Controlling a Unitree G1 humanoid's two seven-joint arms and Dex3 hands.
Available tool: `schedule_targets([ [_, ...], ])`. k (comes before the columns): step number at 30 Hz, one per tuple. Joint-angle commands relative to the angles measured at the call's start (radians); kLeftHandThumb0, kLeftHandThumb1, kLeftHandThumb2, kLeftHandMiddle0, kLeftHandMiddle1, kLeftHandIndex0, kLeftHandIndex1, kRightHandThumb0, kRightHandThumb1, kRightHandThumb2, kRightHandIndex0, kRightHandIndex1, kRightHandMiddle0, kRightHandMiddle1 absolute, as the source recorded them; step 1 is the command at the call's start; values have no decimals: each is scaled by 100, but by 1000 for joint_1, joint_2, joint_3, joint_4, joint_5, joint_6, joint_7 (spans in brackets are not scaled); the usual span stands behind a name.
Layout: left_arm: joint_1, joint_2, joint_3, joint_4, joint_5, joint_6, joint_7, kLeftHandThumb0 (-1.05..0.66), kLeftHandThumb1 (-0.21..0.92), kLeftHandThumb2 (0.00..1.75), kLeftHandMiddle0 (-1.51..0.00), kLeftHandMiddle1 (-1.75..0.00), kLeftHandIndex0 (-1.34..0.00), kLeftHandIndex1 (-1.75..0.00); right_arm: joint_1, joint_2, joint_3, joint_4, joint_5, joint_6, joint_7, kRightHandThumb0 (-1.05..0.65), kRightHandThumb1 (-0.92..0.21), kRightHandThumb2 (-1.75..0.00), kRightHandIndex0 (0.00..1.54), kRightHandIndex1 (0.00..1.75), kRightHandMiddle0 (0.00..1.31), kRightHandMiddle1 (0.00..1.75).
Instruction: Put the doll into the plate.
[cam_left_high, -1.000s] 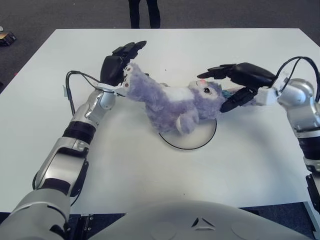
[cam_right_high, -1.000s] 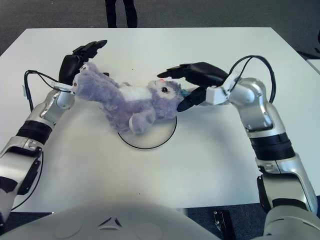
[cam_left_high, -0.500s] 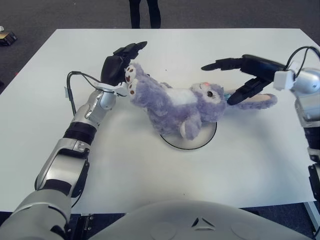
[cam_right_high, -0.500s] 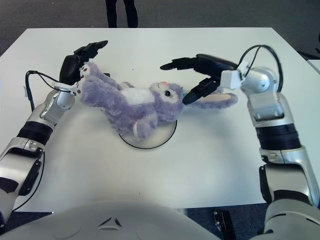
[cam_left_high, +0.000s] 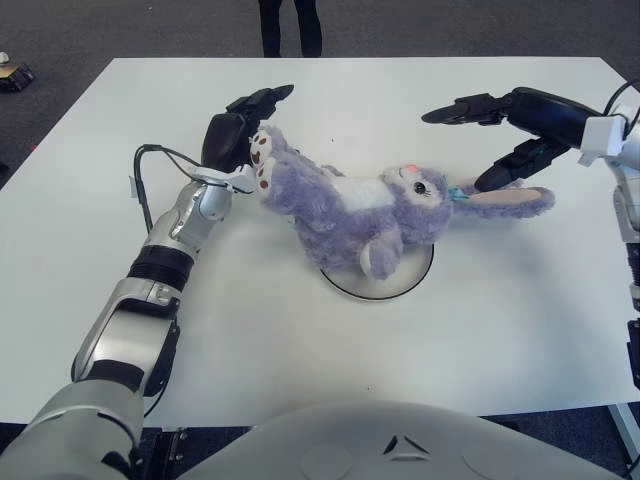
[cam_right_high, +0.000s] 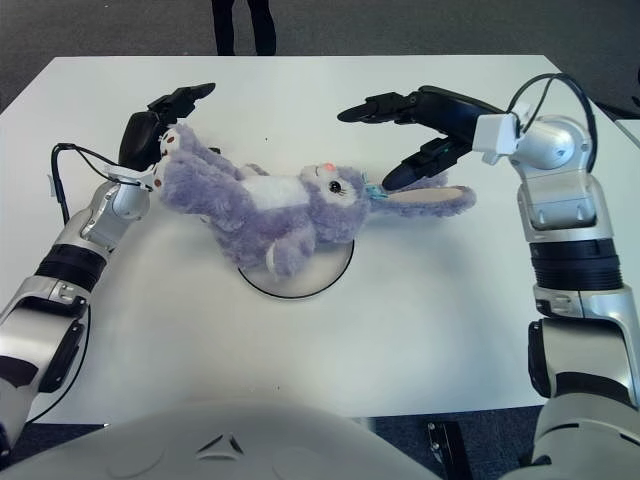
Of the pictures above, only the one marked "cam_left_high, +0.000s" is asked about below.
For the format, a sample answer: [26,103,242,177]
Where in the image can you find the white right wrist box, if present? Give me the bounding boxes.
[577,114,629,167]

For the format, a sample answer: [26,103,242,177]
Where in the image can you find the purple plush doll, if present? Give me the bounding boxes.
[248,124,557,280]

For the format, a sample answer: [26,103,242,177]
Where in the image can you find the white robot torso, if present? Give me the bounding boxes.
[174,399,626,480]

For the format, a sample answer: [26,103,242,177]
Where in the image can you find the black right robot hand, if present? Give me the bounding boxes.
[420,86,604,192]

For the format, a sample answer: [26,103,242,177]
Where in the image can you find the person legs in dark trousers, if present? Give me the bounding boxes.
[257,0,324,59]

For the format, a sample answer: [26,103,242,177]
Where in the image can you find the white plate with black rim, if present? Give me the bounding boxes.
[318,242,435,303]

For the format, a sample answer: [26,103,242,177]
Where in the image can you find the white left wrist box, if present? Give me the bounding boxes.
[189,163,257,196]

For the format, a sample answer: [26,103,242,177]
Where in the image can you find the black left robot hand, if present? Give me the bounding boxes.
[199,83,296,174]

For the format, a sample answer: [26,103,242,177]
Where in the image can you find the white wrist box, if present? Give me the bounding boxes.
[189,163,257,196]
[577,114,629,167]

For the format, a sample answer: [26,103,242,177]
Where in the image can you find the black and yellow floor box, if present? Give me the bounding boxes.
[0,60,35,93]

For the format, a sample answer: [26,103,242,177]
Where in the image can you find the black metal table hinge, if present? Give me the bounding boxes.
[152,427,189,474]

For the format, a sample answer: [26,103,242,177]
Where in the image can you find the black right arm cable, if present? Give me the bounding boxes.
[603,77,640,139]

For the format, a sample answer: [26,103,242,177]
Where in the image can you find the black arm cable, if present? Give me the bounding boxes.
[133,143,211,419]
[603,77,640,139]

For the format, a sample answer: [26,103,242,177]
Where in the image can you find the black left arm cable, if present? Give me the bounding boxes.
[133,143,211,419]

